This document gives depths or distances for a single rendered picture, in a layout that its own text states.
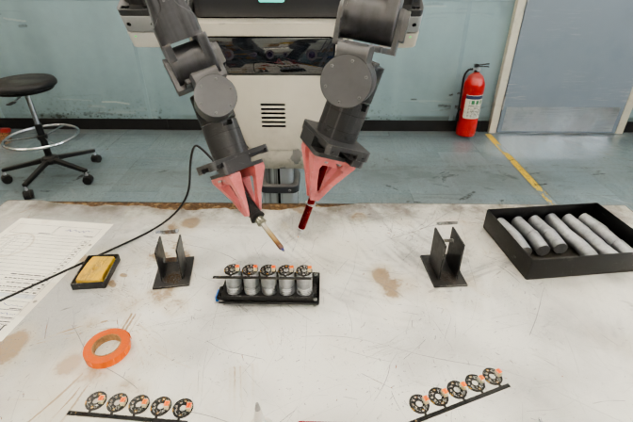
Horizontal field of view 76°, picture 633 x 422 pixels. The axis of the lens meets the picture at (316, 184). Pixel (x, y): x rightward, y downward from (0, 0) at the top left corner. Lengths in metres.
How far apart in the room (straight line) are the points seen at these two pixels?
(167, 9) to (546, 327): 0.72
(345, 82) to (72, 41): 3.32
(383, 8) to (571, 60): 3.17
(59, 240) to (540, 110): 3.35
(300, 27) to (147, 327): 0.66
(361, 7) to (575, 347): 0.55
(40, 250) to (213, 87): 0.52
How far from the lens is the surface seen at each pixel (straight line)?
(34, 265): 0.90
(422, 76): 3.31
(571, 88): 3.71
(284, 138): 1.02
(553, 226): 0.94
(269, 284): 0.65
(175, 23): 0.65
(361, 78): 0.45
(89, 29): 3.59
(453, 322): 0.68
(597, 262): 0.85
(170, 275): 0.76
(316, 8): 1.03
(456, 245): 0.73
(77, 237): 0.94
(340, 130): 0.53
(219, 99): 0.57
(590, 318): 0.78
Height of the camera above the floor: 1.23
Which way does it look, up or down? 29 degrees down
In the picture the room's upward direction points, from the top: straight up
